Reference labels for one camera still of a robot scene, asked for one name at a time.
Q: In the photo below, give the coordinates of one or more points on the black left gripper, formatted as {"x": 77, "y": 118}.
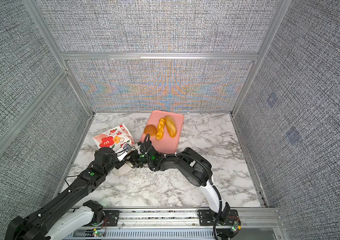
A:
{"x": 122, "y": 163}

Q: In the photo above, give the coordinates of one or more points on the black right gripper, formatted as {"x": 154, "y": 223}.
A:
{"x": 133, "y": 159}

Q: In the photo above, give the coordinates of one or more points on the white floral paper bag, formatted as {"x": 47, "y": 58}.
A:
{"x": 114, "y": 138}

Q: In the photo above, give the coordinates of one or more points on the yellow twisted fake bread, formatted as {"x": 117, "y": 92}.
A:
{"x": 160, "y": 129}

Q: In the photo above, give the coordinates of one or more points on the round brown fake bun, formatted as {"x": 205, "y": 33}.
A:
{"x": 150, "y": 130}

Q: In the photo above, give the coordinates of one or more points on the long orange fake bread loaf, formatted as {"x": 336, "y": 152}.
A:
{"x": 171, "y": 126}

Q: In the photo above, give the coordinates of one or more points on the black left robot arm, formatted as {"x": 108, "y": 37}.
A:
{"x": 64, "y": 198}

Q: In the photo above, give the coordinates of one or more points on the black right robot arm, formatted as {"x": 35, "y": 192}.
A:
{"x": 196, "y": 169}

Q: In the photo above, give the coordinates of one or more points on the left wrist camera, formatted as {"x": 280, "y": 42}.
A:
{"x": 124, "y": 151}

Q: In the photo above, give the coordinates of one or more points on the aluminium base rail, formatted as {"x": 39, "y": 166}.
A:
{"x": 183, "y": 223}

